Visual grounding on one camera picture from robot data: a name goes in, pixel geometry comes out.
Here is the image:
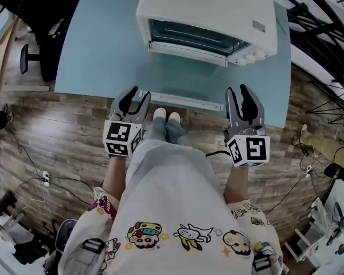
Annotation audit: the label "white glass oven door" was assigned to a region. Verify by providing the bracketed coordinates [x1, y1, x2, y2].
[137, 40, 230, 113]

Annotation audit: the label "person's right forearm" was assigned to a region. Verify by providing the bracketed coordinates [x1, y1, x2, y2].
[222, 164, 251, 205]

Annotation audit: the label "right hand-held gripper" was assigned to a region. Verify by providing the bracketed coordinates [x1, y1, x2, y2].
[224, 84, 270, 168]

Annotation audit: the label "white shelf rack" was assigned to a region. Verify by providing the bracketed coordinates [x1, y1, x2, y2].
[283, 196, 344, 269]

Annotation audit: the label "black metal railing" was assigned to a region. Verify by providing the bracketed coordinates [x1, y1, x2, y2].
[257, 0, 344, 89]

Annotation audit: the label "person's right white shoe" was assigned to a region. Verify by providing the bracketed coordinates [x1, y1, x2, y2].
[167, 112, 182, 125]

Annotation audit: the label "black office chair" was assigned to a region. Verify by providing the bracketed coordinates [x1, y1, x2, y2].
[4, 0, 81, 83]

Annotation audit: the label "white cartoon print shirt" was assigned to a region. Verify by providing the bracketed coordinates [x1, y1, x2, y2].
[58, 139, 284, 275]

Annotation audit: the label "white toaster oven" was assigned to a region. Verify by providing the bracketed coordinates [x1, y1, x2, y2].
[135, 0, 279, 68]

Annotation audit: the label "grey jeans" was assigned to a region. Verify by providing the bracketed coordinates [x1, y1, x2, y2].
[144, 115, 190, 148]

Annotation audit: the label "person's left white shoe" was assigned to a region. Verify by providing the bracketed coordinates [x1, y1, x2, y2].
[154, 107, 168, 123]

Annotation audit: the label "person's left forearm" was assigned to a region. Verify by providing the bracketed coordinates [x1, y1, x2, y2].
[101, 155, 127, 203]

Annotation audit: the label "wooden desk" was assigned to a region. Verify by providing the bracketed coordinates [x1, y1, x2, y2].
[0, 18, 51, 95]

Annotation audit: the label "black tripod stand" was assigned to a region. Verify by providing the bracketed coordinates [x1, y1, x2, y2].
[304, 80, 344, 124]

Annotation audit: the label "person's white shoe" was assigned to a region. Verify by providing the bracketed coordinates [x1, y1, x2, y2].
[167, 112, 182, 125]
[154, 107, 168, 123]

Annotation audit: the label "white box on desk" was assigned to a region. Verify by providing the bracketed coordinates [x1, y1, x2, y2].
[0, 10, 14, 45]

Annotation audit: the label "black strap buckle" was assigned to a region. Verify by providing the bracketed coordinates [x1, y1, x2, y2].
[82, 238, 106, 254]
[251, 255, 272, 273]

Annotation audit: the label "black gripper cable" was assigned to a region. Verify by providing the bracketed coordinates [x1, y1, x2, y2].
[205, 150, 229, 159]

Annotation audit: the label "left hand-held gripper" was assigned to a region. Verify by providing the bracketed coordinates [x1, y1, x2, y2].
[103, 85, 152, 158]

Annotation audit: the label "black round helmet device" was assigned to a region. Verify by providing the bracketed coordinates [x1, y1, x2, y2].
[55, 218, 79, 251]

